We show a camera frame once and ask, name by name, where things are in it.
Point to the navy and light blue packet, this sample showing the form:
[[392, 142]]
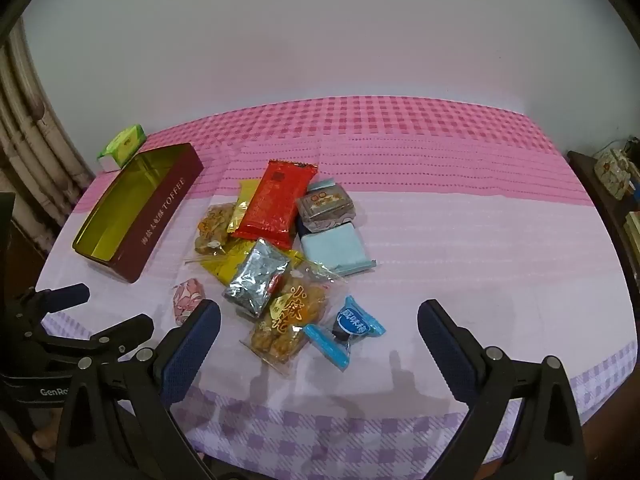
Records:
[[335, 250]]

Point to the green tissue box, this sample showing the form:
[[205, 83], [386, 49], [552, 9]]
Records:
[[122, 146]]

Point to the yellow snack packet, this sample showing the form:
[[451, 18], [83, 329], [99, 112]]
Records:
[[235, 262], [242, 205]]

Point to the pink checkered tablecloth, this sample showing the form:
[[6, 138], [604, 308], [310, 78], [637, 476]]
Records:
[[450, 220]]

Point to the blue candy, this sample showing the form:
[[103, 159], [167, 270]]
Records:
[[345, 330]]

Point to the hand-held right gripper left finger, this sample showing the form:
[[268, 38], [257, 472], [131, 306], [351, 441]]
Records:
[[192, 350]]

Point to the floral patterned box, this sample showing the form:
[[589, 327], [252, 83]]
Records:
[[614, 172]]

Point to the dark wooden side table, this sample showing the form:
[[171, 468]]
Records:
[[607, 230]]

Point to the clear fried snack packet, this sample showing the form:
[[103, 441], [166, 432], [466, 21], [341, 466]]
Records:
[[215, 227]]

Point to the person's left hand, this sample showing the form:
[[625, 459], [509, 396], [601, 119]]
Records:
[[44, 435]]

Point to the silver foil packet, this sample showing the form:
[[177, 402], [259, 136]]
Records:
[[255, 280]]

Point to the pink candy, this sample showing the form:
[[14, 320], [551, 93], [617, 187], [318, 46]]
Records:
[[187, 300]]

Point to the red snack packet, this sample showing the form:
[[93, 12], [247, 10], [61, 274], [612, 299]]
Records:
[[275, 200]]

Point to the stack of books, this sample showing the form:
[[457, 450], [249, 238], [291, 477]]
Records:
[[632, 232]]

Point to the clear fried twist packet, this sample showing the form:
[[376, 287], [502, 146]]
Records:
[[292, 320]]

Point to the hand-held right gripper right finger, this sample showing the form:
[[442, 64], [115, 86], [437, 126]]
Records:
[[447, 355]]

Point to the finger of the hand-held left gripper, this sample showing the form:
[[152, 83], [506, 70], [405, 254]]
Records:
[[67, 296], [125, 332]]

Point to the beige patterned curtain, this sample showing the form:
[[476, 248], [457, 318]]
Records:
[[35, 150]]

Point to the grey patterned snack box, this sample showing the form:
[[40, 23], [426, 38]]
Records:
[[325, 210]]

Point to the gold metal tin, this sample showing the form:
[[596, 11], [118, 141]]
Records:
[[135, 210]]

